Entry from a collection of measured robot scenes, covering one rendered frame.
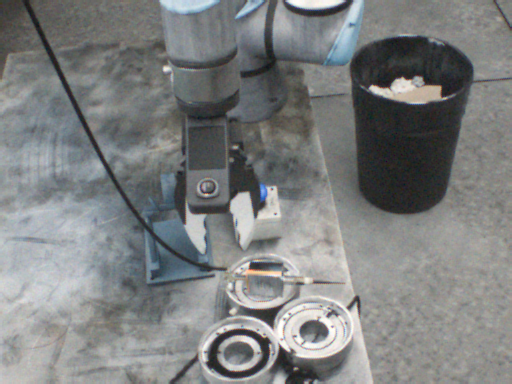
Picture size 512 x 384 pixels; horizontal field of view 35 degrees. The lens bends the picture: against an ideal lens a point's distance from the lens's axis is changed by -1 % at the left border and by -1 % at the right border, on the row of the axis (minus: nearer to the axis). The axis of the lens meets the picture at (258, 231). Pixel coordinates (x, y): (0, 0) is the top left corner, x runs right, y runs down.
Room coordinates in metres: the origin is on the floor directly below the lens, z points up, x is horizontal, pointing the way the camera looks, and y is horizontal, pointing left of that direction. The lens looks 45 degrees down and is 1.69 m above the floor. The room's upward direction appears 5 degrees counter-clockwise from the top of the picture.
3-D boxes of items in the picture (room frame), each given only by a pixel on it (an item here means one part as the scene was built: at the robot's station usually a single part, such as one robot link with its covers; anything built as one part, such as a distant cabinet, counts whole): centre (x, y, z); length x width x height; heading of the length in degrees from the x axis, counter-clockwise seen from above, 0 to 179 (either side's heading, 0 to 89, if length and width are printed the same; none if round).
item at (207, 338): (0.65, 0.04, 0.82); 0.10 x 0.10 x 0.04
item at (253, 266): (0.76, -0.03, 0.85); 0.17 x 0.02 x 0.04; 79
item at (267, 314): (0.77, 0.00, 0.82); 0.10 x 0.10 x 0.04
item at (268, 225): (0.92, 0.00, 0.82); 0.08 x 0.07 x 0.05; 1
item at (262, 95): (1.26, 0.00, 0.85); 0.15 x 0.15 x 0.10
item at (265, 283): (0.75, 0.00, 0.85); 0.05 x 0.02 x 0.04; 79
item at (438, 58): (1.87, -0.46, 0.21); 0.34 x 0.34 x 0.43
